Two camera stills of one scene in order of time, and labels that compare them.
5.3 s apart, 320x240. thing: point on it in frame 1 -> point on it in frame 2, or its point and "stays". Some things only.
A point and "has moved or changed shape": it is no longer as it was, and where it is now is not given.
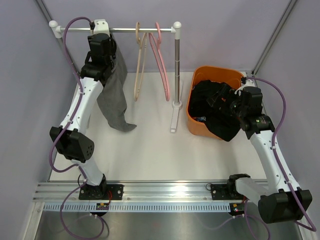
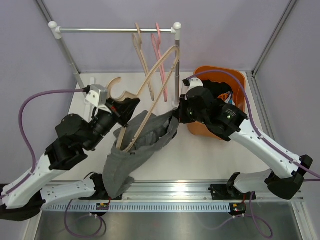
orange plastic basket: (231, 78) stays
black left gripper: (111, 52) -> (123, 110)
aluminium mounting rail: (137, 192) stays
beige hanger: (141, 61) has moved or changed shape
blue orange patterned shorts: (198, 119) has moved or changed shape
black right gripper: (240, 96) -> (180, 113)
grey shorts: (111, 98) -> (118, 165)
